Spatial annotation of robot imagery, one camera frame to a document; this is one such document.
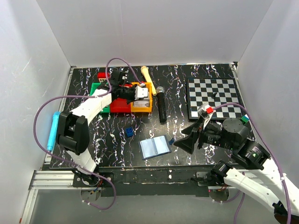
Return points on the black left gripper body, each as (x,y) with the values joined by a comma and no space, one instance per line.
(130,94)

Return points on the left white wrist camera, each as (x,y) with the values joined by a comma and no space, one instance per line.
(141,92)

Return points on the red plastic bin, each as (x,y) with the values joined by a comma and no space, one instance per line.
(120,106)

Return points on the black microphone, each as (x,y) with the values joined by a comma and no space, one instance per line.
(161,104)

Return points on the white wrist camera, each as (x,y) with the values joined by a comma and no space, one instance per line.
(141,92)
(205,111)

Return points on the yellow plastic bin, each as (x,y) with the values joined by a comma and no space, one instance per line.
(148,109)

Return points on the white cards in yellow bin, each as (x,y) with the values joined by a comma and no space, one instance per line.
(142,103)

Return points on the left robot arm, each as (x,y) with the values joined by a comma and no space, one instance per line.
(73,127)

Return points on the blue toy brick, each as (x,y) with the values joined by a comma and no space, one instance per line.
(129,132)

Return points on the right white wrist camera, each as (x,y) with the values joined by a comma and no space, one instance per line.
(205,111)

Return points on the navy blue card holder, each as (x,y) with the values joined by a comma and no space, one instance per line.
(155,147)

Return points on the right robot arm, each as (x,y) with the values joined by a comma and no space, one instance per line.
(280,198)

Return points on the beige wooden microphone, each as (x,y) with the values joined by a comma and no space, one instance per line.
(145,73)

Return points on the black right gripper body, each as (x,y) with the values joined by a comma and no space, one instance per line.
(199,136)

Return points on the black white chessboard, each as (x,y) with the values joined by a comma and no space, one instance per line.
(211,91)

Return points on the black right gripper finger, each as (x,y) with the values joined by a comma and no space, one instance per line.
(193,129)
(189,144)

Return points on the yellow green brick stack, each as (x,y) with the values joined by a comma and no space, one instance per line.
(244,119)

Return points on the light blue toy microphone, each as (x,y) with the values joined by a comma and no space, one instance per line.
(53,132)

